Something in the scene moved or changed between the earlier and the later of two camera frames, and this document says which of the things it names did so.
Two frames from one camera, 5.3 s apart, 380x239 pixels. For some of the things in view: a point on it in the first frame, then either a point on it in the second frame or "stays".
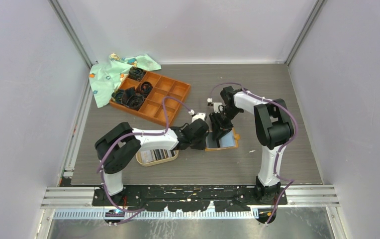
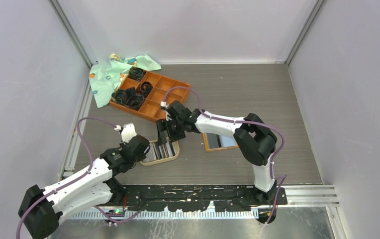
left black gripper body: (198, 144) -> (140, 158)
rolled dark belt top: (136, 73) stays
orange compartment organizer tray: (162, 87) stays
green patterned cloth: (105, 76) stays
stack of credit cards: (148, 156) stays
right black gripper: (217, 124) -> (162, 125)
